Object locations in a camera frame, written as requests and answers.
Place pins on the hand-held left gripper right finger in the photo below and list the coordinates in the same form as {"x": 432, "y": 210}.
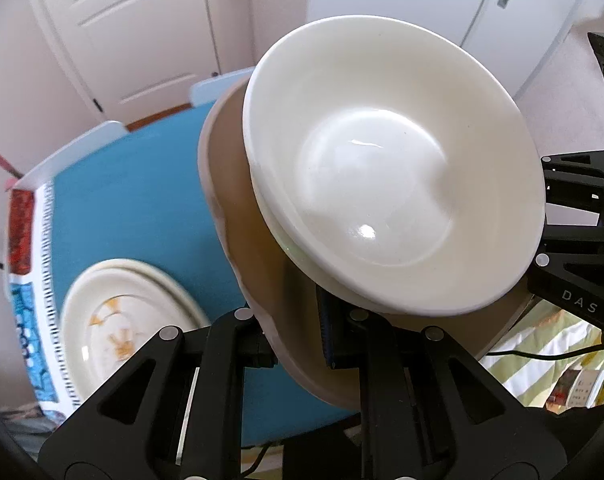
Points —
{"x": 328, "y": 325}

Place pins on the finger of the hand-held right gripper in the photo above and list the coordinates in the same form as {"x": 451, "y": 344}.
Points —
{"x": 577, "y": 170}
{"x": 582, "y": 234}

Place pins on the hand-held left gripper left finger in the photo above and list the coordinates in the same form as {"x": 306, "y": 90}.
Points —
{"x": 252, "y": 345}

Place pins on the brown bowl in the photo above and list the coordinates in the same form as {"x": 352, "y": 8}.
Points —
{"x": 262, "y": 260}

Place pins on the cream plate with cartoon print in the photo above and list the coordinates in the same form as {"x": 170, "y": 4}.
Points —
{"x": 111, "y": 340}

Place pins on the large white plate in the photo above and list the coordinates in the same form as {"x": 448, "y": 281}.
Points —
{"x": 131, "y": 263}

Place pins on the white bowl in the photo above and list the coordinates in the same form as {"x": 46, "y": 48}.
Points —
{"x": 382, "y": 160}

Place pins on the yellow and white cloth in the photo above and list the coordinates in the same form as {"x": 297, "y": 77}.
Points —
{"x": 542, "y": 330}

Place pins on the small printed box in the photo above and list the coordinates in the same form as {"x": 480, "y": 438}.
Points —
{"x": 577, "y": 390}

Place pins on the blue tablecloth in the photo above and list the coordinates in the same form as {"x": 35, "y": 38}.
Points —
{"x": 131, "y": 200}

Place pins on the printed plastic table cover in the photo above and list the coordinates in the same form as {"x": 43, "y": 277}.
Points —
{"x": 21, "y": 225}

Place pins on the white chair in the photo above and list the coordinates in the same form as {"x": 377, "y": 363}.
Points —
{"x": 216, "y": 87}
{"x": 71, "y": 150}

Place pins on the white door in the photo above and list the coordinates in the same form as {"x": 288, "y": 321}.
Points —
{"x": 131, "y": 35}

